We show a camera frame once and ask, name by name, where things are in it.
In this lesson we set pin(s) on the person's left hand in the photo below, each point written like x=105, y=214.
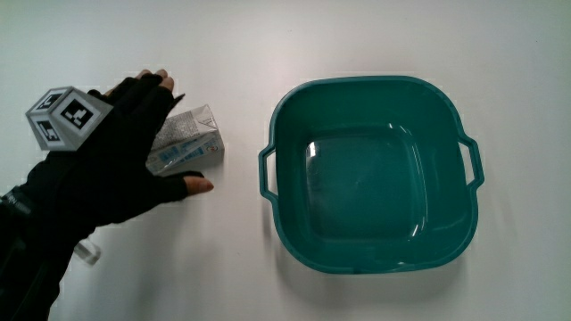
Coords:
x=111, y=169

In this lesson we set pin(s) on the white blue milk carton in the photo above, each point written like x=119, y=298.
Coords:
x=192, y=138

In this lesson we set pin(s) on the white desk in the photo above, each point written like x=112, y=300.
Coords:
x=312, y=40

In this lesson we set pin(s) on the small clear plastic object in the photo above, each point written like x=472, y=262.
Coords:
x=89, y=254

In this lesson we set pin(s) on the green plastic basin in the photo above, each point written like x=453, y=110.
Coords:
x=366, y=187

